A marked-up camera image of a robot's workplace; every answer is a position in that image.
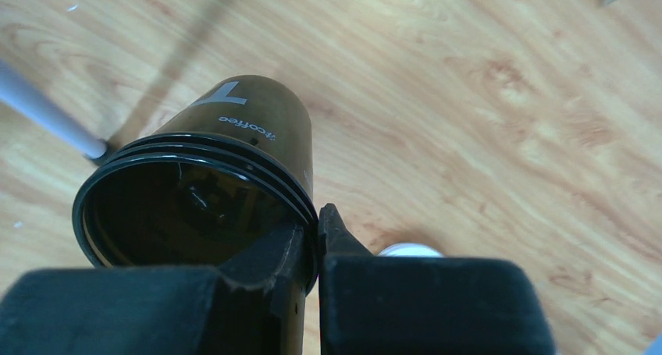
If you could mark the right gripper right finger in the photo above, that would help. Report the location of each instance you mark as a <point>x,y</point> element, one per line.
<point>341,255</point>

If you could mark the silver tripod stand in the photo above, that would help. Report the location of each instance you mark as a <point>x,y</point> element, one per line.
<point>22,96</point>

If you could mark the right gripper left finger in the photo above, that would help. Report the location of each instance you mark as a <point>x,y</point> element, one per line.
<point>264,291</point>

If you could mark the black paper cup stack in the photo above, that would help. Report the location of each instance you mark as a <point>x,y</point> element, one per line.
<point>231,167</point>

